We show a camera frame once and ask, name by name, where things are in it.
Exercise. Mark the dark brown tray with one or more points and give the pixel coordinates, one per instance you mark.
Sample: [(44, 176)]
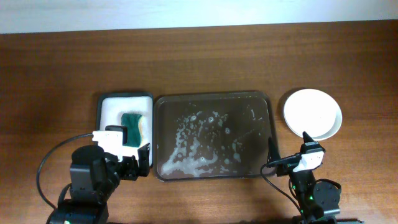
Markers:
[(212, 135)]

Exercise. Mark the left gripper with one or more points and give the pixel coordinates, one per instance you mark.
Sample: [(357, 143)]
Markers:
[(132, 171)]

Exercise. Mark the white soapy tray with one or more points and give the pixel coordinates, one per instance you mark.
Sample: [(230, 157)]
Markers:
[(134, 111)]

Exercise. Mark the cream plate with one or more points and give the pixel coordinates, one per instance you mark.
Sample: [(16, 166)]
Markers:
[(314, 112)]

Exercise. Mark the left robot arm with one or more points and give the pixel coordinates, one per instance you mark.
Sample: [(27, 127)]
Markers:
[(66, 210)]

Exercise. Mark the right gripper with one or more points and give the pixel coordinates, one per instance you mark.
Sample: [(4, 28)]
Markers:
[(273, 154)]

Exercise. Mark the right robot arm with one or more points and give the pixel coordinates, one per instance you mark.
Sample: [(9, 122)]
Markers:
[(317, 200)]

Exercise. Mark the green yellow sponge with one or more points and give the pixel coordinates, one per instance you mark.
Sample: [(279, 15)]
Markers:
[(133, 123)]

